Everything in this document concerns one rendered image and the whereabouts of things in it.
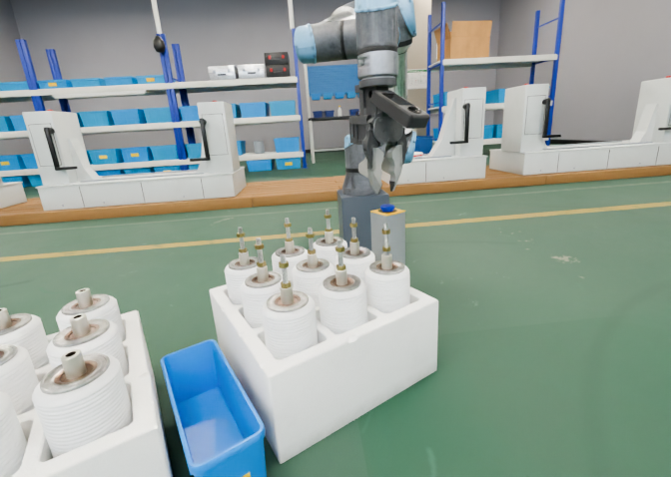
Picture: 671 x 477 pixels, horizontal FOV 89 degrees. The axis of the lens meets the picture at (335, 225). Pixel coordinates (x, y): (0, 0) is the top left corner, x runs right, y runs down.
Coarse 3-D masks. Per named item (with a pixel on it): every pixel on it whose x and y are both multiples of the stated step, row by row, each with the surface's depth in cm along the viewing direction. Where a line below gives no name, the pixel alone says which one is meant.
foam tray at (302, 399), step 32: (224, 288) 84; (224, 320) 75; (320, 320) 72; (384, 320) 66; (416, 320) 70; (224, 352) 84; (256, 352) 59; (320, 352) 58; (352, 352) 62; (384, 352) 67; (416, 352) 72; (256, 384) 61; (288, 384) 55; (320, 384) 59; (352, 384) 63; (384, 384) 68; (288, 416) 57; (320, 416) 60; (352, 416) 65; (288, 448) 58
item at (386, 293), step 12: (372, 276) 70; (384, 276) 69; (396, 276) 69; (408, 276) 71; (372, 288) 71; (384, 288) 69; (396, 288) 70; (408, 288) 72; (372, 300) 72; (384, 300) 70; (396, 300) 70; (408, 300) 73; (384, 312) 71
